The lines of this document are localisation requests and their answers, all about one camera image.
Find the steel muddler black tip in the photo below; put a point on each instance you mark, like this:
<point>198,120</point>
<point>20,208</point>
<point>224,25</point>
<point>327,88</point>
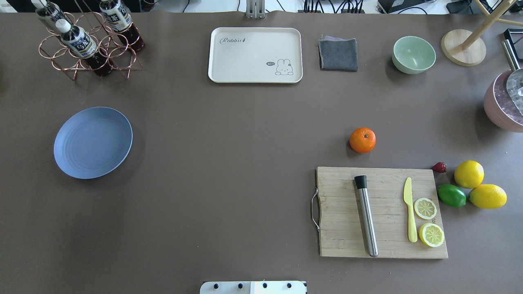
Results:
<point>366,215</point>

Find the orange fruit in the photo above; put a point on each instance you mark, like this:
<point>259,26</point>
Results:
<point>362,140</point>

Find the thick lemon half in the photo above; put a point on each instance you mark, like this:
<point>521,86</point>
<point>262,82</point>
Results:
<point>431,235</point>

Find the wooden cutting board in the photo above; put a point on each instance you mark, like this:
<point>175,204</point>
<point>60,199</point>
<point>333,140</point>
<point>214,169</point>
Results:
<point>340,221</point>

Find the green bowl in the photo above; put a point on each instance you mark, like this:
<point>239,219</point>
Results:
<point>413,55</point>

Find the blue plate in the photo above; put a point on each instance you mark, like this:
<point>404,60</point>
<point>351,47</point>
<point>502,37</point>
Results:
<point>93,142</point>

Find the tea bottle lower outer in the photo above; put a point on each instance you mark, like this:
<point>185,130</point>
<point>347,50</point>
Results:
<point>49,13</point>

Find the yellow lemon near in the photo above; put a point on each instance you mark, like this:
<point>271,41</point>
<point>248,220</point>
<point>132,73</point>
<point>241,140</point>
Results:
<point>469,174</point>

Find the yellow lemon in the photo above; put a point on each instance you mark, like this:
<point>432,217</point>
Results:
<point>469,174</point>
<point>488,196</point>

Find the copper wire bottle rack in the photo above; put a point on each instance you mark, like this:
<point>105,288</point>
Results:
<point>124,60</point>

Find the yellow lemon far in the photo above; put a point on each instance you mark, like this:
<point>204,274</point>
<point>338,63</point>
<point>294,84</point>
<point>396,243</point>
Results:
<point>488,196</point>

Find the red strawberry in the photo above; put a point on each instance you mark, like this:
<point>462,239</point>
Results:
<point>439,167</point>

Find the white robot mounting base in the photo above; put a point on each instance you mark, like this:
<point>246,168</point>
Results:
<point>254,287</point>

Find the tea bottle upper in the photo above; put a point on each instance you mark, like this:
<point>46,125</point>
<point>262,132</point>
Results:
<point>83,46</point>

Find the cream rabbit tray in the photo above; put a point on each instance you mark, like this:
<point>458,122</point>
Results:
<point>255,55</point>

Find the grey folded cloth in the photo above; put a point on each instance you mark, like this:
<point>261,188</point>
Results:
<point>338,54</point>

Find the green lime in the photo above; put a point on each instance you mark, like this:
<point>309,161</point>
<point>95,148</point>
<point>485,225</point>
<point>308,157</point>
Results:
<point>452,195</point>

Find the yellow plastic knife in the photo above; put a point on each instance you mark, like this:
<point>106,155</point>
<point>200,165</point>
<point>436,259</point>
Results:
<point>408,200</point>

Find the wooden stand round base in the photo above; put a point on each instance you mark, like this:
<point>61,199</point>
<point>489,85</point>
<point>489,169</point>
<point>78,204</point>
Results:
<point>465,47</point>

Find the tea bottle lower middle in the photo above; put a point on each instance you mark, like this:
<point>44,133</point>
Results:
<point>120,21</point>

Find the pink bowl with ice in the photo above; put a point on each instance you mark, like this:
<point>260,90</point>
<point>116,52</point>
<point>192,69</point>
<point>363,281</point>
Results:
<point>503,99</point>

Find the tea bottle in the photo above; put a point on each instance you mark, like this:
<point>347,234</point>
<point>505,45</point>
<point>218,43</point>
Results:
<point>49,13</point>
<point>120,21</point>
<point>83,46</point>

